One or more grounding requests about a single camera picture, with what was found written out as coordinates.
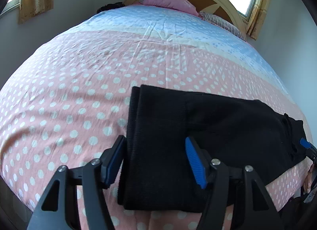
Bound black pants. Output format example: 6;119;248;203
117;85;306;213

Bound right hand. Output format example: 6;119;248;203
303;164;314;194

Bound pink pillow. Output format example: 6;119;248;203
139;0;199;16

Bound striped pillow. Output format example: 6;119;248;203
200;11;247;42

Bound black item behind bed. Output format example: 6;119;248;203
96;2;125;14

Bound polka dot bed sheet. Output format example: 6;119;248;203
0;4;313;230

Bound yellow curtain right side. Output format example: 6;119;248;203
246;0;270;40

